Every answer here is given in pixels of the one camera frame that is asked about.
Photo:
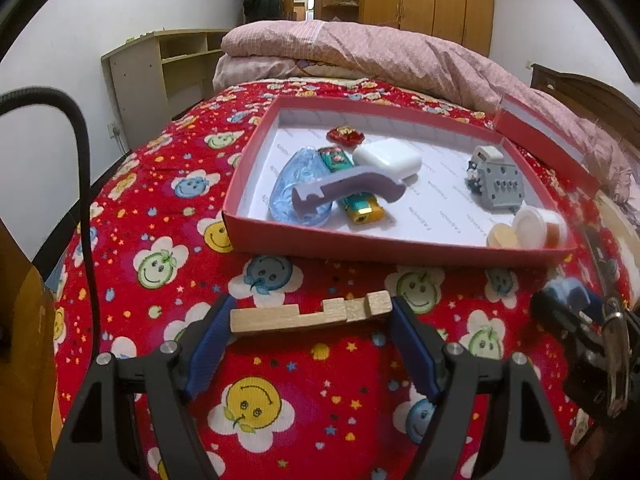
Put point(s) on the grey combination lock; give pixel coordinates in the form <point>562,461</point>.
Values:
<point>500,187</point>

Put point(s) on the red cardboard box lid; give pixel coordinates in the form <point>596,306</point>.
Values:
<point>545,135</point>

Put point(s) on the white wall socket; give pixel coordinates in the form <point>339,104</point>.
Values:
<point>115,129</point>

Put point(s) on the beige wooden bookshelf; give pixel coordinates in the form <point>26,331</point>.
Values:
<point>135,80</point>

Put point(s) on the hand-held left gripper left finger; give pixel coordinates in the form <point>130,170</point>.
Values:
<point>210,345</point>

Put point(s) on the tan round lid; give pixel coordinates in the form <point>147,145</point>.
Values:
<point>502,236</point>

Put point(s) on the wooden puzzle piece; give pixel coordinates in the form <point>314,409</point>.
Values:
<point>290,317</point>

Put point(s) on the dark wooden headboard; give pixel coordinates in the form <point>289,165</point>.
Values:
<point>595,95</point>

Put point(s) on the red cardboard box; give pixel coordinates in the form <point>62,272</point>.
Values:
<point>435,195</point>

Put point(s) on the small white round jar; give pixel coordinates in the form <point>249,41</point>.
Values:
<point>537,227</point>

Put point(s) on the blue correction tape dispenser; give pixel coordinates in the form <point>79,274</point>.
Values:
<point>295,180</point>

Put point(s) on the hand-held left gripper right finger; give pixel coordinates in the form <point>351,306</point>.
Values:
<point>415,350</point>

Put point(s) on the white earbuds case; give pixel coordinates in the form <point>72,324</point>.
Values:
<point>387,157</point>

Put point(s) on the lavender plastic hook piece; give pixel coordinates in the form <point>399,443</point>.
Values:
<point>360,180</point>

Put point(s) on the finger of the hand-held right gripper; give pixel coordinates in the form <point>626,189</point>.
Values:
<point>547,310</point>

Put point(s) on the teal lighter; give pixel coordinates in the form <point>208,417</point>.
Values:
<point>362,210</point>

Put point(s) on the brown wooden board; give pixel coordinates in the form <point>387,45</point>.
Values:
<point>25,350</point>

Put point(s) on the pink quilt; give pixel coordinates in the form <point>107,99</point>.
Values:
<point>400,55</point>

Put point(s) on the blue curved plastic piece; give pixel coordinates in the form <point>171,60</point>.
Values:
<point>572,292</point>

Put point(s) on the red smiley flower blanket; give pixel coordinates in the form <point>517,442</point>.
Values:
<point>160,210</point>

